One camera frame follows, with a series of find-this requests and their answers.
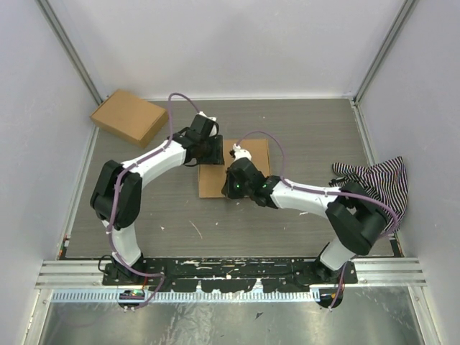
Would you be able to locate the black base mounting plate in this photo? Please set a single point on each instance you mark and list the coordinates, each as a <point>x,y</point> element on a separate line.
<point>227,275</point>

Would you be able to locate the aluminium frame post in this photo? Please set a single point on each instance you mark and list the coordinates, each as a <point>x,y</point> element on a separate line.
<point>62,36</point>
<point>396,27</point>

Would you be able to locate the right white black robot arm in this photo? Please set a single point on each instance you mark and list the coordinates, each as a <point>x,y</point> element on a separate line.
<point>356,219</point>

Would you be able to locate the left aluminium frame post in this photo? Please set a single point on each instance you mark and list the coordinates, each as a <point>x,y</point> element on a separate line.
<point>62,36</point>

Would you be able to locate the purple striped cloth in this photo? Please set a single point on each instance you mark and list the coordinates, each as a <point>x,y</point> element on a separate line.
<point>386,182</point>

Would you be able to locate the perforated cable duct strip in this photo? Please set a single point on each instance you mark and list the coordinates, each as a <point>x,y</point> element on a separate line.
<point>136,296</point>

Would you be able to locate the right aluminium frame post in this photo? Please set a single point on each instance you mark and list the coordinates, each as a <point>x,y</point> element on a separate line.
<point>396,27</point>

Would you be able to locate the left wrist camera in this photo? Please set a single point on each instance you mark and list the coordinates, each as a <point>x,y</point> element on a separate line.
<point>202,127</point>

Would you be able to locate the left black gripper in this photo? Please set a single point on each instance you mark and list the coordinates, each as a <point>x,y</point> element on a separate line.
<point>217,157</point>

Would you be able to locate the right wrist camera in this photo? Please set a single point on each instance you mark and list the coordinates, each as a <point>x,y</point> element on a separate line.
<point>238,153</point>

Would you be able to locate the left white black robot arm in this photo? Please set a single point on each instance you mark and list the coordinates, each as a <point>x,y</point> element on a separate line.
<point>117,196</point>

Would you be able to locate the folded closed cardboard box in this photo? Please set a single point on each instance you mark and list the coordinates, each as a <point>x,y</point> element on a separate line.
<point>130,118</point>

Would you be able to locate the cardboard box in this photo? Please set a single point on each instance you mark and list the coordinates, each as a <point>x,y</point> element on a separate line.
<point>130,118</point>
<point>211,178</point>

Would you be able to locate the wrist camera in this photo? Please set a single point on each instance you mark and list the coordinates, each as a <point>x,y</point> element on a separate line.
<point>202,127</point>
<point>238,153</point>

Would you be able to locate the aluminium rail front beam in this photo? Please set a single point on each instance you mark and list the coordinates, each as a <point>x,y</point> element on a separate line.
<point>373,271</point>

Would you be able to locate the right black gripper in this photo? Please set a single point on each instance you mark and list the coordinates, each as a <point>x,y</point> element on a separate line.
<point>228,190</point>

